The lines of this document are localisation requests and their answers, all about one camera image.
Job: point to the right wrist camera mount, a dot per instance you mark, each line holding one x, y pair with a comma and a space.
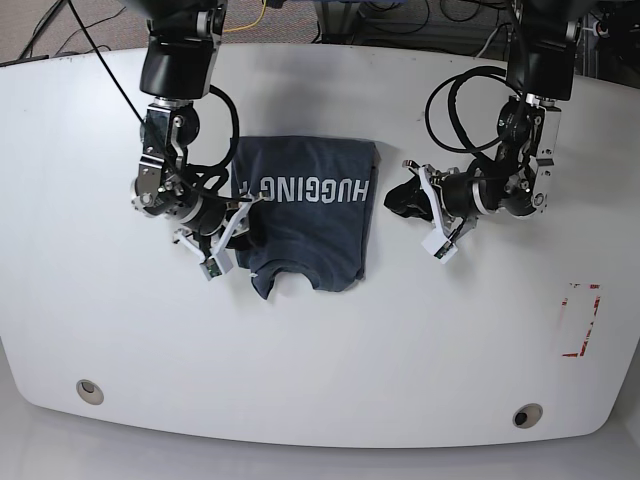
212, 256

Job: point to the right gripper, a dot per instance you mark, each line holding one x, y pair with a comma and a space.
205, 217

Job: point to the dark blue t-shirt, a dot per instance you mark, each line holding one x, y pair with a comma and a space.
320, 194

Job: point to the aluminium frame structure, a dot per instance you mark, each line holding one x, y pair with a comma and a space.
479, 29

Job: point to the right table cable grommet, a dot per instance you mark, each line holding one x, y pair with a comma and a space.
527, 416

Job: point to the red tape rectangle marking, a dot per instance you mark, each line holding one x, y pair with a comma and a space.
579, 311

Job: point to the table cable grommet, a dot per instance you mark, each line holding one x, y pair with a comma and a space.
90, 392
527, 416

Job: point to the left table cable grommet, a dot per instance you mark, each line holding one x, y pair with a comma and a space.
90, 392

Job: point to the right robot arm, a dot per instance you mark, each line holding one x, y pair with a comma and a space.
184, 40

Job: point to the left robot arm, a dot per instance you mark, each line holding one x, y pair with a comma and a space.
507, 172

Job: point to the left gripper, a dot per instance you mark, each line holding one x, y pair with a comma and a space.
461, 196

